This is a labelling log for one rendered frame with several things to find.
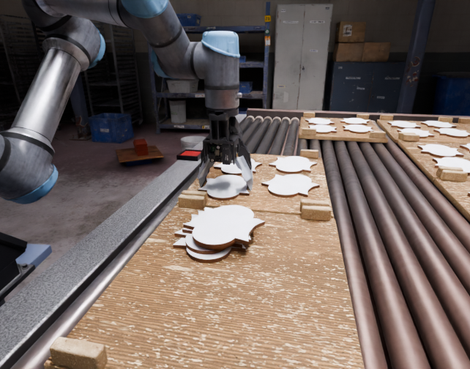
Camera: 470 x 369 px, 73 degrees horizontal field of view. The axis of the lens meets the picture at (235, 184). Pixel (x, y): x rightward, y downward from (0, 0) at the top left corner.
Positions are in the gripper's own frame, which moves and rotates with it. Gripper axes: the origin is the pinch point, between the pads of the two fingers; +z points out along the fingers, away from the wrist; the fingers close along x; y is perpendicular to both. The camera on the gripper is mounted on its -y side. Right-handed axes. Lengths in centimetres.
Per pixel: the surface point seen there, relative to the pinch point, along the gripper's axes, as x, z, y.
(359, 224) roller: 31.2, 2.8, 8.9
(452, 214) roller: 52, 2, 2
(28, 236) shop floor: -170, 95, -95
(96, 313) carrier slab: -8.4, -0.5, 44.1
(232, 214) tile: 5.3, -3.3, 19.6
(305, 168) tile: 20.1, 0.1, -16.6
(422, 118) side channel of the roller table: 82, 3, -106
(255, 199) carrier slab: 8.0, 0.4, 5.4
